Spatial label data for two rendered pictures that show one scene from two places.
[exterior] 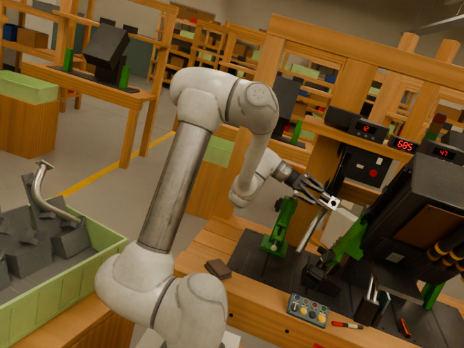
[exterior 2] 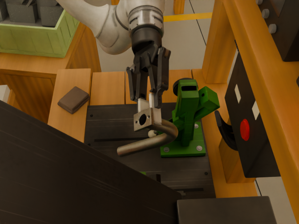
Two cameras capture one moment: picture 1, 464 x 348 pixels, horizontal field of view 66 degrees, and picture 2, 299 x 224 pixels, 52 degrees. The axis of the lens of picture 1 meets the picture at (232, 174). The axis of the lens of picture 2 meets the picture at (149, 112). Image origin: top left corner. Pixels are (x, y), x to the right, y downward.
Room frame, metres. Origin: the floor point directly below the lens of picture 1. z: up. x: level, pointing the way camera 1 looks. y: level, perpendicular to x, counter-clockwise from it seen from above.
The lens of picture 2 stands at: (1.39, -0.83, 1.80)
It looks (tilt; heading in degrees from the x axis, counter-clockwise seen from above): 53 degrees down; 78
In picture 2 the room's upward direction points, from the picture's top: straight up
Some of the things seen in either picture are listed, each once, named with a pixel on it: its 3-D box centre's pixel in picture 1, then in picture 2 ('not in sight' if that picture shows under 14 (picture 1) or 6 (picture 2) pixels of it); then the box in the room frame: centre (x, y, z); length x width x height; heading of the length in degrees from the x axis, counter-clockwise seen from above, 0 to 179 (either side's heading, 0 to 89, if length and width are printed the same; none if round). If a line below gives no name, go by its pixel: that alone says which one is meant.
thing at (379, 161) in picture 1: (366, 164); (280, 106); (1.65, -0.59, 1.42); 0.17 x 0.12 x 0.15; 81
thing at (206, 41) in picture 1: (203, 59); not in sight; (11.12, 1.80, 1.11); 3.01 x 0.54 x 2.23; 86
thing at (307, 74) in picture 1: (276, 88); not in sight; (8.54, -0.41, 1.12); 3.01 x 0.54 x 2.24; 86
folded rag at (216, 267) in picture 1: (218, 268); (73, 99); (1.26, -0.06, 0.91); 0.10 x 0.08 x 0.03; 41
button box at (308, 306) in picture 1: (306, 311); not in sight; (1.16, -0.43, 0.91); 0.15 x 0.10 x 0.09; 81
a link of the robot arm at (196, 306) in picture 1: (196, 312); not in sight; (0.82, -0.02, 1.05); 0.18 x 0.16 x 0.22; 79
